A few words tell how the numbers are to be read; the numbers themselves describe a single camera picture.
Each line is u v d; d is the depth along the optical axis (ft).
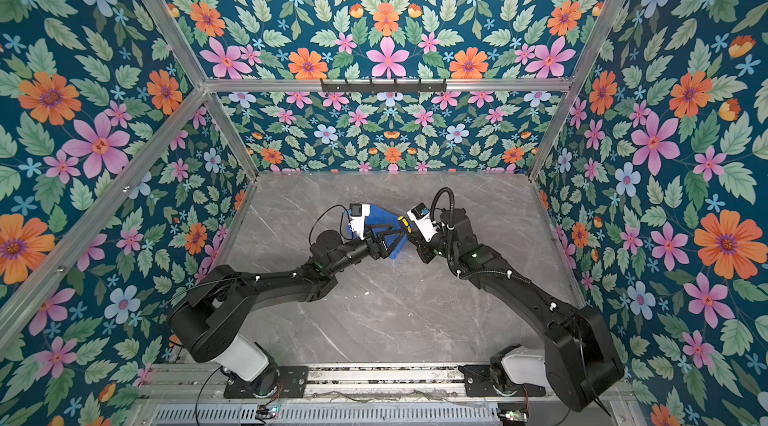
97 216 1.98
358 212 2.39
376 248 2.32
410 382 2.46
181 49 2.72
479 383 2.40
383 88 3.06
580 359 1.28
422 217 2.31
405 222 2.59
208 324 1.47
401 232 2.65
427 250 2.37
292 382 2.42
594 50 2.73
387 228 2.69
